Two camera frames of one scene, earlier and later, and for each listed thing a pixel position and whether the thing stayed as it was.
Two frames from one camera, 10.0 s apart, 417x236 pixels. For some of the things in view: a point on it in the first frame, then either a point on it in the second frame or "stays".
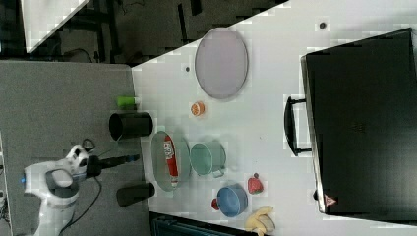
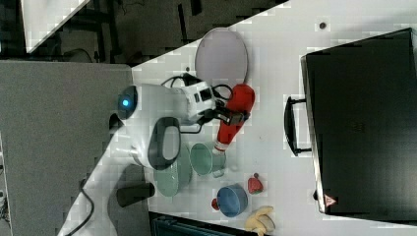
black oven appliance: x=362 y=102 stays
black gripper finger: x=129 y=158 -> x=238 y=118
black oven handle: x=290 y=127 stays
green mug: x=207 y=157 stays
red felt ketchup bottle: x=172 y=165 -> x=240 y=99
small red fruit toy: x=214 y=204 stays
